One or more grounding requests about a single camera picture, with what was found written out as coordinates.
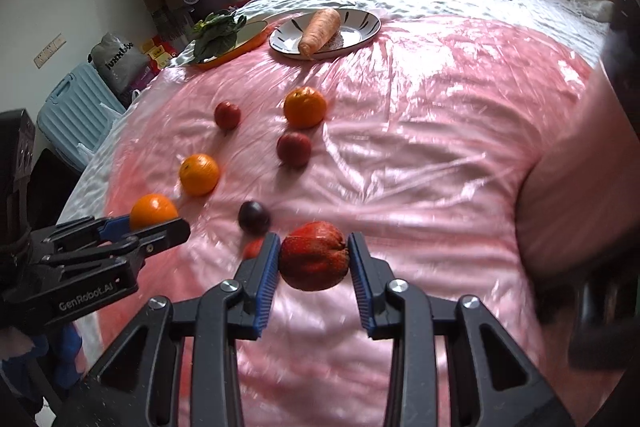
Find orange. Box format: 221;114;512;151
129;193;180;232
179;153;221;197
283;86;328;130

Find carrot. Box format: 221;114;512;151
299;8;342;60

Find large red apple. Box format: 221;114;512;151
278;221;351;293

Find leafy green vegetable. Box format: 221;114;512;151
191;10;248;64

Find white striped plate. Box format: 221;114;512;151
269;8;382;60

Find dark purple plum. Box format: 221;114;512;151
237;200;272;235

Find small red tomato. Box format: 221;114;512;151
214;101;242;130

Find grey printed bag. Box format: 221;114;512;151
89;32;151;95

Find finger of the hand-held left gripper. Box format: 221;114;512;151
32;216;138;258
37;217;192;280

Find dark blurred object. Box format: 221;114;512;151
535;252;640;373

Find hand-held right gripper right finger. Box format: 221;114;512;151
347;232;576;427

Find orange rimmed plate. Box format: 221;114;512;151
192;19;269;70

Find white wall socket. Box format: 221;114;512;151
34;34;67;68

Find yellow red packets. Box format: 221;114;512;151
142;36;176;72

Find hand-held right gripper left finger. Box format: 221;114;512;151
65;232;281;427

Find white plastic bag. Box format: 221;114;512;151
100;88;146;118

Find light blue suitcase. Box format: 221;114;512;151
36;61;127;172

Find small red fruit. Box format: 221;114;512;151
242;237;266;260

